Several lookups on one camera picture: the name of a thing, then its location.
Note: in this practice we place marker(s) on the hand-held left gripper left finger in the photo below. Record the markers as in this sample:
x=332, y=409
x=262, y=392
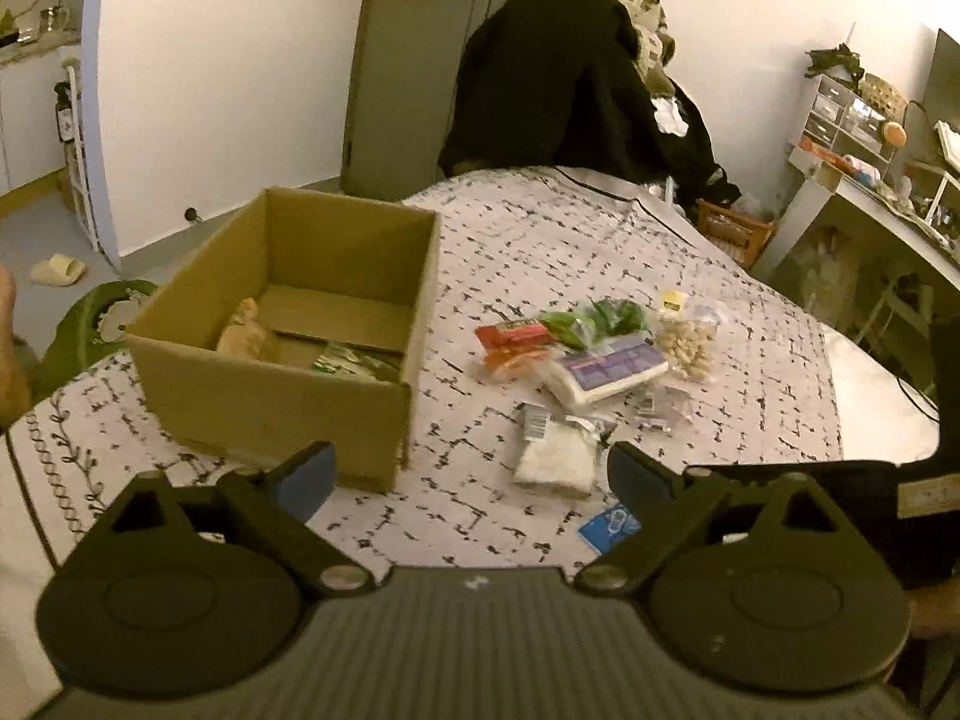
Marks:
x=311, y=474

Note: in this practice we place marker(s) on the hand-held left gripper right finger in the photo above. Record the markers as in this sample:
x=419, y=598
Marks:
x=626, y=474

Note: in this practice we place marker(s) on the small blue packet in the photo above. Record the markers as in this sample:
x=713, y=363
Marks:
x=606, y=522

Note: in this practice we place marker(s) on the white cracker packet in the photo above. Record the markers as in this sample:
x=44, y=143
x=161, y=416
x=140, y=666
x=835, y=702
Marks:
x=555, y=457

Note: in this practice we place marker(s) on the brown cardboard box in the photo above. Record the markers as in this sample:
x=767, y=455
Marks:
x=255, y=397

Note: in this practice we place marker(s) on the purple and white snack packet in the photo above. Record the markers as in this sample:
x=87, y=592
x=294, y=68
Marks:
x=604, y=375

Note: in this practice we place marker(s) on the clear bag of nuts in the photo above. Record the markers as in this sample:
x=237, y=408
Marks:
x=688, y=345

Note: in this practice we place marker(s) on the person's right forearm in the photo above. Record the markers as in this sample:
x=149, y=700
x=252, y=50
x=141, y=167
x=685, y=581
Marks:
x=934, y=611

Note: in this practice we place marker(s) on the small clear wrapped candy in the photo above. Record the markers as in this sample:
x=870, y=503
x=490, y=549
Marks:
x=651, y=414
x=677, y=399

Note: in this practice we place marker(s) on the green printed packet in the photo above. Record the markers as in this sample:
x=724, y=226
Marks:
x=352, y=364

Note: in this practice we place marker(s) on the green snack packet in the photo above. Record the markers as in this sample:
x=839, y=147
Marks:
x=570, y=326
x=619, y=316

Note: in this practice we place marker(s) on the tan bread snack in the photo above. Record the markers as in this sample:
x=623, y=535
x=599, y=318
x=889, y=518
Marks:
x=241, y=331

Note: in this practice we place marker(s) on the red snack packet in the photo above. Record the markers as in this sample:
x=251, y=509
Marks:
x=510, y=331

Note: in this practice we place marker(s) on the white patterned bed cover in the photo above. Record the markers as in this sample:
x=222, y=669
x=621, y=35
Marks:
x=540, y=240

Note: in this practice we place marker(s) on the wicker basket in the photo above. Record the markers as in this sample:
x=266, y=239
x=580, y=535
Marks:
x=731, y=232

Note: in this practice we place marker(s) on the green cartoon rug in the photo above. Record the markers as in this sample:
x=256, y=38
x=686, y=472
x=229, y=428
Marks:
x=82, y=330

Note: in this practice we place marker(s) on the person's bare foot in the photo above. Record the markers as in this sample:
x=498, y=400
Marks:
x=11, y=360

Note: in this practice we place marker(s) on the beige slipper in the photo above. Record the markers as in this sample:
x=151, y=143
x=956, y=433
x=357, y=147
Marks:
x=58, y=270

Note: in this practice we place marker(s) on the white desk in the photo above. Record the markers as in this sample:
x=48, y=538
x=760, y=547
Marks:
x=862, y=202

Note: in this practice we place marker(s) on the white clothing tag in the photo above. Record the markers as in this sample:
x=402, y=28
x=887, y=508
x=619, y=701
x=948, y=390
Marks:
x=670, y=114

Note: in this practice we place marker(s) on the white storage rack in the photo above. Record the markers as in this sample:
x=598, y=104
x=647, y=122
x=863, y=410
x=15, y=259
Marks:
x=79, y=165

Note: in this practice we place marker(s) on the black jacket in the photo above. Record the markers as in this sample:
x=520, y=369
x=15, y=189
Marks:
x=555, y=90

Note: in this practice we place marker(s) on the grey-green door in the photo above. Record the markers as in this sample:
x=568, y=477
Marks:
x=405, y=75

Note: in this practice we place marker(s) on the white drawer organiser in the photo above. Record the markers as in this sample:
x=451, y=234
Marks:
x=844, y=116

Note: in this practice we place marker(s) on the dark bottle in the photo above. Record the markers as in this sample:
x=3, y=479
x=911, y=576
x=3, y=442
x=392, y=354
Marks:
x=65, y=116

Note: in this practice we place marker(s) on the white kitchen cabinet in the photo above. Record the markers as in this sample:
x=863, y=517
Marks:
x=30, y=127

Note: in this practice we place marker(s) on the dark monitor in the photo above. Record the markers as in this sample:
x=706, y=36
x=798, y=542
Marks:
x=946, y=75

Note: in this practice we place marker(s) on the camouflage clothing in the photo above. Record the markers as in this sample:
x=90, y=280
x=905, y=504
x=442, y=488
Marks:
x=637, y=7

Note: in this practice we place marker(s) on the metal pot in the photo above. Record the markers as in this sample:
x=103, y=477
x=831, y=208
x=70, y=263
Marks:
x=52, y=19

